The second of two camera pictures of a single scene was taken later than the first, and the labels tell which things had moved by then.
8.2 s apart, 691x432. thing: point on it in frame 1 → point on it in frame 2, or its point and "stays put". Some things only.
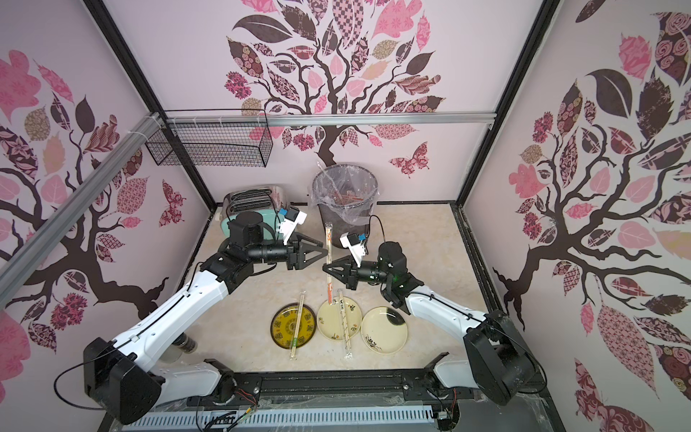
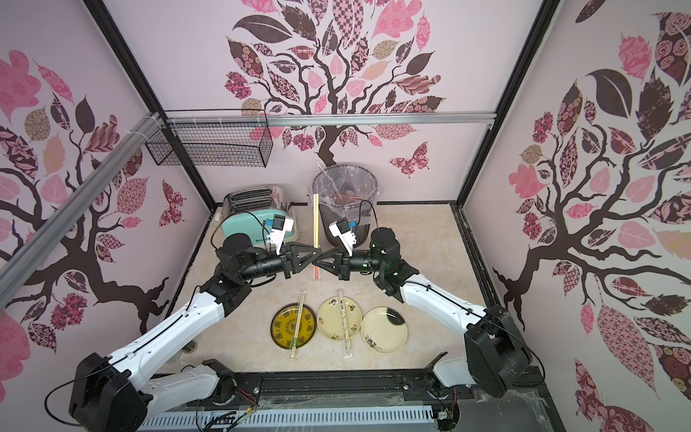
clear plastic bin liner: (349, 190) stays put
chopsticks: (348, 354) stays put
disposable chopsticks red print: (329, 260) → (316, 228)
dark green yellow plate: (282, 322) stays put
